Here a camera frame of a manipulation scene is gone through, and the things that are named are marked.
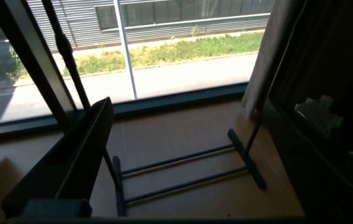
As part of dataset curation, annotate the white laundry basket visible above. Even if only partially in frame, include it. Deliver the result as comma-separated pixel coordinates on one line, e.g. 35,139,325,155
294,95,353,160

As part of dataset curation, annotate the black clothes rack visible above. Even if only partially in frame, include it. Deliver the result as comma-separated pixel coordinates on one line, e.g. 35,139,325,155
40,0,267,217

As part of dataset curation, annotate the window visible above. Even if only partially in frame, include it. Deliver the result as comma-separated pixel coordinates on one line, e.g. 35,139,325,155
0,0,273,138

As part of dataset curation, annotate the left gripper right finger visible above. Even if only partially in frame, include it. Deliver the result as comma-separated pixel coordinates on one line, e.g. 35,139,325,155
261,98,353,222

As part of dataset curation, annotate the brown curtain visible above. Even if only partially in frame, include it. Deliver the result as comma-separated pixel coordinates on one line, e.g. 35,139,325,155
241,0,353,121

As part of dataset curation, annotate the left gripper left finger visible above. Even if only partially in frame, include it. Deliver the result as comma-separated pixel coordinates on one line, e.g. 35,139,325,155
1,96,115,218

